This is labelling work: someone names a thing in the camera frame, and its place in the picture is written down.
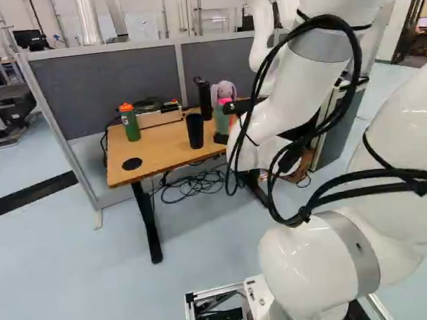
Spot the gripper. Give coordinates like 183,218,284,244
209,95,274,146

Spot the green plastic cup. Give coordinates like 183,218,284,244
212,103,232,137

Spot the black plastic cup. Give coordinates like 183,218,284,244
186,112,207,150

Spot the purple plush bunny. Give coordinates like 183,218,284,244
209,79,241,111

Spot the wooden table with black legs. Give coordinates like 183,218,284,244
99,94,286,269

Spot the silver box with red button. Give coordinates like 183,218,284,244
133,97,186,131

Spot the green bottle with orange cap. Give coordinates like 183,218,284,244
117,101,143,144

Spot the grey and black equipment cabinet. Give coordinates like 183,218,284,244
301,79,375,173

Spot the white robot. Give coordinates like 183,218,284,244
238,0,309,74

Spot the grey office partition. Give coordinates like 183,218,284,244
18,22,309,237

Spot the black bottle with loop handle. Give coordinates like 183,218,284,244
192,74,215,122

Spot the black floor cable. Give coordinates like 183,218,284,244
158,160,250,206

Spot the black cable coil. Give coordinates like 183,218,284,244
133,96,166,114

